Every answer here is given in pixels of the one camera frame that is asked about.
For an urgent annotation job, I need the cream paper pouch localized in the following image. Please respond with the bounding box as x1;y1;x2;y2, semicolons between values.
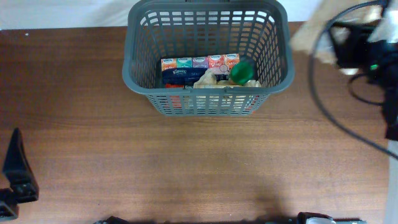
290;1;389;78

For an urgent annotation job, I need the grey plastic laundry basket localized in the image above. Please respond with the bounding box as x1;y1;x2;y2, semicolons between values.
123;0;295;114

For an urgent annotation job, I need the green lid spice jar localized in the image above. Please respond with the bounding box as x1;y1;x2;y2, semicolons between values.
229;61;254;85

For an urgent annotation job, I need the beige snack bag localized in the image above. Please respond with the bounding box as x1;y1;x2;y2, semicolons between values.
193;69;261;89

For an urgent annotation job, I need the orange pasta package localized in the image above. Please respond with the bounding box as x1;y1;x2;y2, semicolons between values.
164;82;259;115

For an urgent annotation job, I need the blue tissue box pack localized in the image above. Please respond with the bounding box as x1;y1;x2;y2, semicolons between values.
160;53;241;86

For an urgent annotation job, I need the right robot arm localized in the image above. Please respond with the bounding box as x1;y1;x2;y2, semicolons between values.
290;1;397;223

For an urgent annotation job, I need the right black cable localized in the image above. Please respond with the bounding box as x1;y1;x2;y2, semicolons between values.
307;0;398;161

